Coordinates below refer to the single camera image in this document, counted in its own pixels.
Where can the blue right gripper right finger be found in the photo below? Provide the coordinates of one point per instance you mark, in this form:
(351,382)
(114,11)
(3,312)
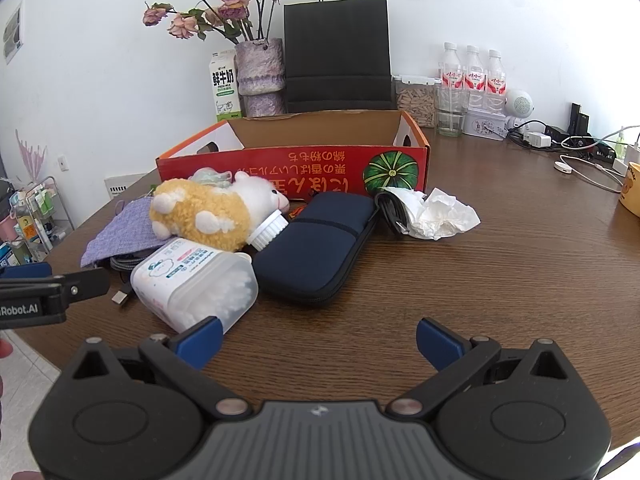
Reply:
(439,345)

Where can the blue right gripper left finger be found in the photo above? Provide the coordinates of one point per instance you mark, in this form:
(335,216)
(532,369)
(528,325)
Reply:
(200,343)

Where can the clear cotton swab box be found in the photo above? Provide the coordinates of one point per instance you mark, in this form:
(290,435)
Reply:
(184,282)

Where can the purple knitted cloth pouch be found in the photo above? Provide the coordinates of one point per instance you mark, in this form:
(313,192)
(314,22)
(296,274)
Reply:
(129,231)

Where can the white ribbed bottle cap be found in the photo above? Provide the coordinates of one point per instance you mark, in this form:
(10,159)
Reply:
(267,232)

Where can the white tissue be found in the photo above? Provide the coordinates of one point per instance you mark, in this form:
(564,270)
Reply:
(433,216)

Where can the navy zippered soft case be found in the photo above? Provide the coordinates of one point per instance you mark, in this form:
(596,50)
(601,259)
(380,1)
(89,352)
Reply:
(310,260)

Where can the yellow white plush sheep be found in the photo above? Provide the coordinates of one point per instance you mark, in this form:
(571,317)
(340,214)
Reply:
(222,218)

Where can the small orange object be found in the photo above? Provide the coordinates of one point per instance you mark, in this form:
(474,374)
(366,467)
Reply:
(295,211)

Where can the clear plastic bag green contents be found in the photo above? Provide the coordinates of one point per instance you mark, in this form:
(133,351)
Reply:
(209,176)

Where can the red cardboard pumpkin box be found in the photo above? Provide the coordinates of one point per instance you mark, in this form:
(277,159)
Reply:
(350,151)

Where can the white decorated tin box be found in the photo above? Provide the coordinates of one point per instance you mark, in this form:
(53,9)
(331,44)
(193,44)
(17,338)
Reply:
(486,125)

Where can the white power adapter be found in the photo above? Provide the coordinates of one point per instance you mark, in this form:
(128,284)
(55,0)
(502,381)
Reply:
(537,140)

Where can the left red label water bottle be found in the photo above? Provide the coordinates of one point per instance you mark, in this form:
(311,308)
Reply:
(450,69)

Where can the red label water bottle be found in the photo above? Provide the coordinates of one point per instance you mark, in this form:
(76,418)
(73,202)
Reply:
(496,83)
(474,79)
(450,69)

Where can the yellow mug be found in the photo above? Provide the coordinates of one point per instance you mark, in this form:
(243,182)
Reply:
(630,192)

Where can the clear drinking glass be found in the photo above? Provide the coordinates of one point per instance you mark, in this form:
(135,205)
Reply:
(450,110)

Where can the clear jar with seeds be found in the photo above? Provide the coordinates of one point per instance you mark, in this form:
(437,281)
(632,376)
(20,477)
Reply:
(416,95)

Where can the white round speaker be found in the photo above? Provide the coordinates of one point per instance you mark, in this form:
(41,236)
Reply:
(518,103)

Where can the right red label water bottle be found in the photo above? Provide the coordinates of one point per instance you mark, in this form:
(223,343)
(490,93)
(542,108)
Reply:
(496,83)

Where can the black upright device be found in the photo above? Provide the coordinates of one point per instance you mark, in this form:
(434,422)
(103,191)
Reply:
(579,121)

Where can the middle red label water bottle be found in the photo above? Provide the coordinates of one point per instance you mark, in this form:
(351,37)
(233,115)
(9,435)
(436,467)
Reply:
(474,79)

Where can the white green milk carton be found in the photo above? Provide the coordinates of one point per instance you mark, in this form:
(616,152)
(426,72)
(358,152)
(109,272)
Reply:
(222,75)

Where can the purple ceramic vase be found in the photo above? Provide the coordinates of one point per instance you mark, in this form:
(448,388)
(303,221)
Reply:
(261,79)

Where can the black paper shopping bag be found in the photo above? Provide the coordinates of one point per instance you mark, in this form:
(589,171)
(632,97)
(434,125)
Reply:
(337,56)

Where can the dried pink rose bouquet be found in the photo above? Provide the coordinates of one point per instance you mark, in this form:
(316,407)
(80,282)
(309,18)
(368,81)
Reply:
(235,20)

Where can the metal wire shelf rack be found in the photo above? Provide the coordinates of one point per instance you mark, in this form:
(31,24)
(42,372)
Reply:
(42,217)

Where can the white charging cable puck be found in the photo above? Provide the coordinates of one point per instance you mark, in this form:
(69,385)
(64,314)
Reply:
(564,166)

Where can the white wall poster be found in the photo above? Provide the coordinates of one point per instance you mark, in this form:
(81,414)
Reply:
(13,33)

